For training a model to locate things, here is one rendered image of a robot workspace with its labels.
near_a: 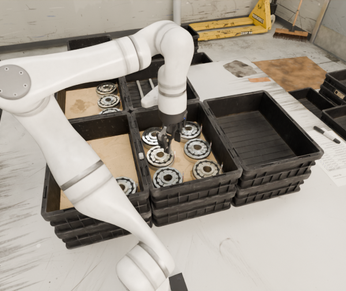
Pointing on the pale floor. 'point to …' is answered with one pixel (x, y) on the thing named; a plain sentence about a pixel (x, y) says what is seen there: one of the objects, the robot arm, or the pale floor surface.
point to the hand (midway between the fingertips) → (172, 143)
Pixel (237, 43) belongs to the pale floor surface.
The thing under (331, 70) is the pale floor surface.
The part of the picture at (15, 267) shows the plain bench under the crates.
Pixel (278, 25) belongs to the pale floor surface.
